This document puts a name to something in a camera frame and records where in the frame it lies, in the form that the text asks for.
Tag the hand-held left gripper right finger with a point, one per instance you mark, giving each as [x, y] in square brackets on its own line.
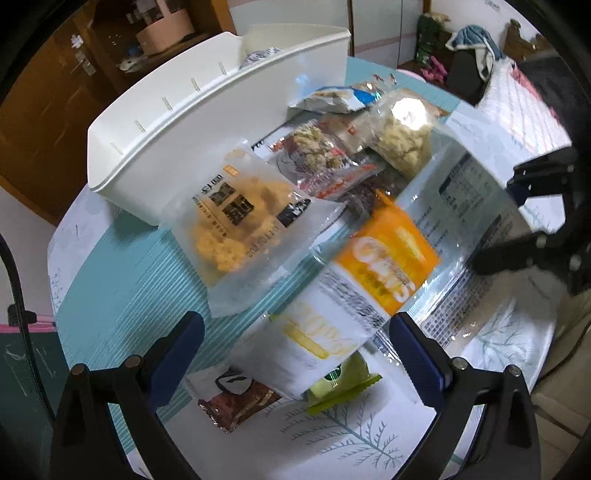
[418, 360]

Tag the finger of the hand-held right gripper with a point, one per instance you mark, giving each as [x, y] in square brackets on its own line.
[540, 173]
[512, 256]

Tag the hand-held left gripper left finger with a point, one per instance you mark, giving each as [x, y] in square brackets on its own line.
[178, 355]

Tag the large pale snack bag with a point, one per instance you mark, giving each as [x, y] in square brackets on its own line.
[461, 207]

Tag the orange snack packet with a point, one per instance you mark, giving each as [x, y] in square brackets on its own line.
[392, 258]

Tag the clear pale nut packet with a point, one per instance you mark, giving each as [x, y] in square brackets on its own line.
[401, 134]

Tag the dark red date packet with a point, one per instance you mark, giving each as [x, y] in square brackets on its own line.
[364, 198]

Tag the white plastic storage bin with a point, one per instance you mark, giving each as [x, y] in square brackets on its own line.
[184, 138]

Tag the blue white snack packet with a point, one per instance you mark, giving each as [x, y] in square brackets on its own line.
[332, 99]

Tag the walnut packet red print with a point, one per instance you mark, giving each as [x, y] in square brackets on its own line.
[318, 147]

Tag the checkered bed blanket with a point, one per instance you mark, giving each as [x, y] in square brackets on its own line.
[526, 106]

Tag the brown snack packet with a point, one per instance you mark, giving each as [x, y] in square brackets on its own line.
[240, 401]

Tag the green snack packet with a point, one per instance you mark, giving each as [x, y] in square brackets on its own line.
[341, 383]

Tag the white yellow snack packet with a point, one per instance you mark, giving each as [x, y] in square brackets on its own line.
[295, 350]

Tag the black chair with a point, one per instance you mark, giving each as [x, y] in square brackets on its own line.
[466, 76]

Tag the wooden headboard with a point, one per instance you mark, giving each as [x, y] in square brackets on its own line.
[524, 41]

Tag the clear packet yellow puffs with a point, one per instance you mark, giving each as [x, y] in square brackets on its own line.
[231, 230]

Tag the blue white towel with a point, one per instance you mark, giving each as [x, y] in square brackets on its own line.
[475, 44]

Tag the pink hangers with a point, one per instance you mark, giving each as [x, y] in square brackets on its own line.
[436, 69]

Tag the green board pink edge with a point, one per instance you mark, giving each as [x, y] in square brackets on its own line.
[27, 364]

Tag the pink plastic stool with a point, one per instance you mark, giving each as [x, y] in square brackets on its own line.
[412, 75]

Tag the green bag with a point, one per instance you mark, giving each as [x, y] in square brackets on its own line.
[431, 37]

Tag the pale sliding wardrobe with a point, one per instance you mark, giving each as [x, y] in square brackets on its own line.
[383, 27]

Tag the wooden door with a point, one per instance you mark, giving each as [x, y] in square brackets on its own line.
[46, 115]

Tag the grey snack packet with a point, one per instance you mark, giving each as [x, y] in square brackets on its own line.
[261, 56]

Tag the wooden corner shelf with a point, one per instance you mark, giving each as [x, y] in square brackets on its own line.
[203, 50]

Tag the pink basket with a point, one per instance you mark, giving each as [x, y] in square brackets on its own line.
[166, 30]

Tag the white door sticker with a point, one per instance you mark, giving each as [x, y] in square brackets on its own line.
[76, 41]

